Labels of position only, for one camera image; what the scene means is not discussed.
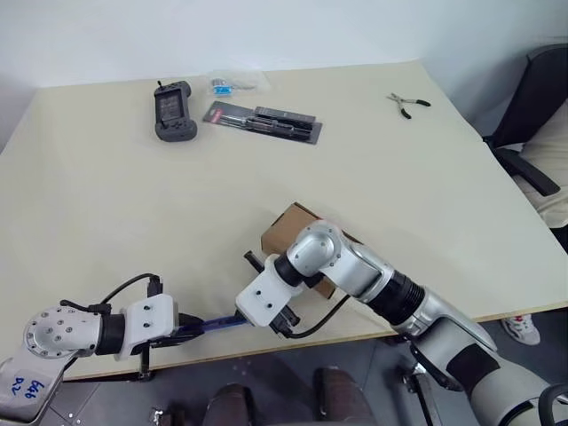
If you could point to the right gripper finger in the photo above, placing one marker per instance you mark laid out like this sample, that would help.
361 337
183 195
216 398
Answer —
255 262

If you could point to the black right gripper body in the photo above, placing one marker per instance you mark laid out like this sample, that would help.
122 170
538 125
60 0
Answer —
286 323

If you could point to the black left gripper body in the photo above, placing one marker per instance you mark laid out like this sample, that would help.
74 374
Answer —
177 338

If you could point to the blue box cutter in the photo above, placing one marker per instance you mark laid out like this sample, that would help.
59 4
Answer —
217 323

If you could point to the brown cardboard box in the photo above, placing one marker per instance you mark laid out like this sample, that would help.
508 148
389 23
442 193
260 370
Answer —
284 231

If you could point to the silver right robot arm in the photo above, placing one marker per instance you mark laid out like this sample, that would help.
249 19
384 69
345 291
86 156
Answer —
355 266

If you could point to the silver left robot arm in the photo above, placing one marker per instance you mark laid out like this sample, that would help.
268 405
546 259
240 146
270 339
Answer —
49 333

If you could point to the metal table clamp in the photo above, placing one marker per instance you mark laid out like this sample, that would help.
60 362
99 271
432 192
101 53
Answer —
144 361

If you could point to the dark reddish rounded shape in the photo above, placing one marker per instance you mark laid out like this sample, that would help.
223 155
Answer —
341 397
233 406

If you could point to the black tool blister pack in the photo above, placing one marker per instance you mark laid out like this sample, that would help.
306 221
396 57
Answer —
266 122

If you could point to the dark grey handheld game console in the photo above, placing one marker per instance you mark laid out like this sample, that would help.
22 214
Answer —
171 111

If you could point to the small blue part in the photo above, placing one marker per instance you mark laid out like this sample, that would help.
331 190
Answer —
222 90

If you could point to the clear plastic bag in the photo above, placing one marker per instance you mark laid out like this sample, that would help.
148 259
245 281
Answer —
248 80

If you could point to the white patterned sneaker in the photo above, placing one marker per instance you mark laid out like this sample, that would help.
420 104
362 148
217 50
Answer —
521 329

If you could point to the black office chair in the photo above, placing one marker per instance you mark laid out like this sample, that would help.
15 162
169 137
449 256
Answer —
528 97

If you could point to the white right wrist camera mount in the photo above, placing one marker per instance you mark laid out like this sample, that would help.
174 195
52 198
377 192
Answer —
266 297

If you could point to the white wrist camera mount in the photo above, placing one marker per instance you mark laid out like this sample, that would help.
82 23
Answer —
146 321
266 297

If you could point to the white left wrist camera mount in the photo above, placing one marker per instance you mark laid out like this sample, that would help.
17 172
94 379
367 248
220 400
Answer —
146 321

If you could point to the metal table leg frame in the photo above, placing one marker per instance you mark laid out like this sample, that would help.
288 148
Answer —
421 381

